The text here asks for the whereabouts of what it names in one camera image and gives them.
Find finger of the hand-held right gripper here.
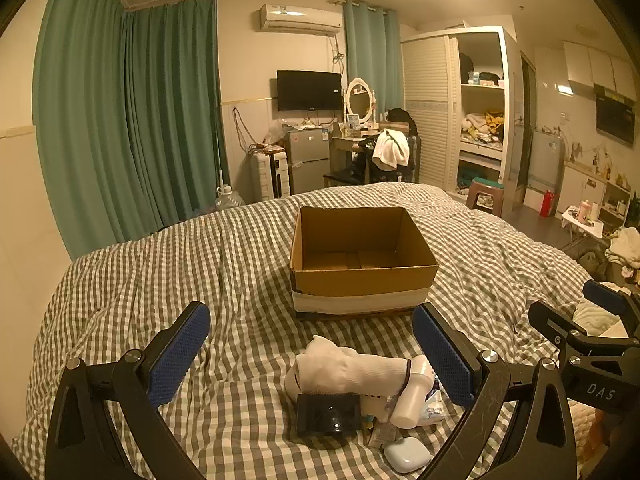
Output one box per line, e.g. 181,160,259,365
582,280,640,337
528,300,640,362

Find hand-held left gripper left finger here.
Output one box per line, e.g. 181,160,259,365
45,301,211,480

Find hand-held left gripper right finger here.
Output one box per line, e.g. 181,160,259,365
411,302,583,480

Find white tissue packet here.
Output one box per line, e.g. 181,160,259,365
417,390,447,424

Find white plastic bottle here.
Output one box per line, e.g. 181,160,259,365
390,355,436,428

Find white cream tube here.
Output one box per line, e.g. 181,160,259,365
361,394,396,417

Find small clear packet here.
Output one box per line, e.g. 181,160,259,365
367,414,401,448

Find pale blue earbuds case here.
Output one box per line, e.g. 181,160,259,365
384,436,433,474

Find brown cardboard box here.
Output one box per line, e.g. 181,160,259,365
289,206,440,320

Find white socks bundle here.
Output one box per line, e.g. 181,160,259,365
284,335,413,396

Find black glossy case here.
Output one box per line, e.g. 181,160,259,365
296,393,362,437

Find cream fluffy blanket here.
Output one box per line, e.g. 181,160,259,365
571,299,630,338

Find pale clothes heap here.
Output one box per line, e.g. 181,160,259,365
604,227,640,281

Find white folding table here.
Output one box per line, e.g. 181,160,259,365
560,205,609,252

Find grey checked blanket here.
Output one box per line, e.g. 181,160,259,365
12,182,640,480

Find white kitchen counter cabinet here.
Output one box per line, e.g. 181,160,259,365
557,160,633,223

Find brown plastic stool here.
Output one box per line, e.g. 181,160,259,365
466,180,506,218

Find tall grey fridge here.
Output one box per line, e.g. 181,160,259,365
527,129,566,191

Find clear water jug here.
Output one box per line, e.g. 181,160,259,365
215,185,246,212

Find black range hood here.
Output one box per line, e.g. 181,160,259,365
595,85,639,147

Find white suitcase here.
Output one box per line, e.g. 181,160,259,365
250,151,291,202

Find clothes pile on shelf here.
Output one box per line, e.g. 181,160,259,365
462,111,504,144

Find black chair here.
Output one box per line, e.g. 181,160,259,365
322,160,372,189

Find white towel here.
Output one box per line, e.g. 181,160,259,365
371,129,412,172

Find small silver fridge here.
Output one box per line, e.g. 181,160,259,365
285,127,334,196

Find wooden dressing table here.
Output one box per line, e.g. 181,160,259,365
331,132,372,181

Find white wardrobe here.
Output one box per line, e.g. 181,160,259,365
400,27,523,218

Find green curtain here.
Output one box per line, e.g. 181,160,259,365
122,0,231,223
32,0,132,261
344,0,404,117

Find black clothing heap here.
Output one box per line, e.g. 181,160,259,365
385,107,418,136

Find white oval vanity mirror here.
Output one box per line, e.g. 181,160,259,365
344,77,379,131

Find white air conditioner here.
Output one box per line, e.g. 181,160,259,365
259,3,345,37

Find white wall cabinets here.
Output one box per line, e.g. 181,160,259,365
562,40,638,97

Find dark wall cables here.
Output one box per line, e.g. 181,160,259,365
231,106,262,152

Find black wall television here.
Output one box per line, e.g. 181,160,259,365
276,70,343,112

